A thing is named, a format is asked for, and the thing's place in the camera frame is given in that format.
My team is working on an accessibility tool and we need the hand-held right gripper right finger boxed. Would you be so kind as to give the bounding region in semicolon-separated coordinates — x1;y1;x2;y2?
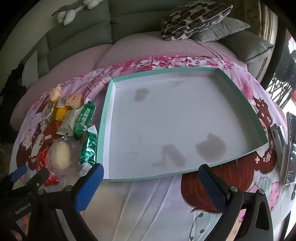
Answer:
199;164;275;241

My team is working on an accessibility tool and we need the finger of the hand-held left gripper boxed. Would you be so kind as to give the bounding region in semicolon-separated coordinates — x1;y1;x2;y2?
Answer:
21;168;50;193
9;165;28;183

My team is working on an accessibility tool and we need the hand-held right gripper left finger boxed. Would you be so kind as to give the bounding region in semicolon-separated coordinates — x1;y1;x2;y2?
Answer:
30;163;105;241

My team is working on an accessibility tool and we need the dark red white-striped packet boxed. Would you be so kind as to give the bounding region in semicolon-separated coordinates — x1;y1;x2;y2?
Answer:
42;123;60;144

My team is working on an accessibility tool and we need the pale white snack packet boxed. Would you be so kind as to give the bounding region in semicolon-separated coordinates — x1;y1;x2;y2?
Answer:
56;109;81;137

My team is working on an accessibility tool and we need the green snack packet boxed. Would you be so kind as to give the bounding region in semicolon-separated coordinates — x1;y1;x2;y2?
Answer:
73;101;96;139

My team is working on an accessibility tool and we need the yellow snack packet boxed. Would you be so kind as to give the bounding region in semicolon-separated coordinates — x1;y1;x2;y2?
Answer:
54;96;72;122

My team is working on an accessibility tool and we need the teal cardboard box tray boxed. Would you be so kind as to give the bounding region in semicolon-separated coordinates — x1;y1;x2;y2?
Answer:
97;67;269;184

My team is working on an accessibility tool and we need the small red candy packet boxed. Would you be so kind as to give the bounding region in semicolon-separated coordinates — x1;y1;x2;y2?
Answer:
44;174;60;187

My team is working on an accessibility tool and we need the clear wrapped bread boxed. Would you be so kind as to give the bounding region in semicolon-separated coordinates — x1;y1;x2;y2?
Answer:
46;136;82;172

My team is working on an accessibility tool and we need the shiny green white packet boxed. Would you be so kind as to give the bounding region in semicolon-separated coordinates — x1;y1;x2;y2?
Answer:
79;125;99;178

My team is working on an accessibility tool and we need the pink printed blanket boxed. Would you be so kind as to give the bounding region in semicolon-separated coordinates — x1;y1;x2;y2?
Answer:
14;55;296;241

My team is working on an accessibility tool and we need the clear packet green label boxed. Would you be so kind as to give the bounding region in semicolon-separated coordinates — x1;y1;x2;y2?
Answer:
43;102;56;123

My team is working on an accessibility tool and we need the silver grey device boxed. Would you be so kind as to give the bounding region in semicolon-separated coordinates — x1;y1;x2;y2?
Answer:
269;123;287;168

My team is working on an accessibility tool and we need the small cream orange packet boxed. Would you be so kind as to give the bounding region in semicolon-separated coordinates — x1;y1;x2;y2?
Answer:
50;85;62;102

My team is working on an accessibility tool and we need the peach jelly cup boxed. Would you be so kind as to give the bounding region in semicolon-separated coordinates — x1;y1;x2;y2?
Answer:
66;93;85;109

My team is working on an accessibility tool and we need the black smartphone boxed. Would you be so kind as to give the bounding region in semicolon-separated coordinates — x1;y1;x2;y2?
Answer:
281;111;296;186

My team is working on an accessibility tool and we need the dark cloth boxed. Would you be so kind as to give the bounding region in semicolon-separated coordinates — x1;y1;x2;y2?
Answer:
0;62;28;144

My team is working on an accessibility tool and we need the pink snack packet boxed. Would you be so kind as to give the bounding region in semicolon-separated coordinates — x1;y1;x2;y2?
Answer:
84;71;112;102

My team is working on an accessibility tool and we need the light grey pillow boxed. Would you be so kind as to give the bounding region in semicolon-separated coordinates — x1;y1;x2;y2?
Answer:
20;50;38;78

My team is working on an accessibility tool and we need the black metal rack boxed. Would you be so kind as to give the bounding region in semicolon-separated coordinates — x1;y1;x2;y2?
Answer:
266;70;294;109

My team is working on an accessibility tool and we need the pink sofa cover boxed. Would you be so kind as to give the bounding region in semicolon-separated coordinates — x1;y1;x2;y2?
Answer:
9;37;249;130

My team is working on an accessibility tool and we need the black pole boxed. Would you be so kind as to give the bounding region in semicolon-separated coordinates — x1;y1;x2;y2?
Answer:
264;0;287;86

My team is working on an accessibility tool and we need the grey sofa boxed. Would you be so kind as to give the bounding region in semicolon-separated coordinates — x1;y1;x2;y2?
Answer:
0;0;274;93

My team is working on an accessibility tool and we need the grey white plush toy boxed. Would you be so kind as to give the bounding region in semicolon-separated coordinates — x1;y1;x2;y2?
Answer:
52;0;104;26

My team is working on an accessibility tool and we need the black patterned pillow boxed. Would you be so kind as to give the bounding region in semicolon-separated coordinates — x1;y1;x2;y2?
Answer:
161;0;233;42

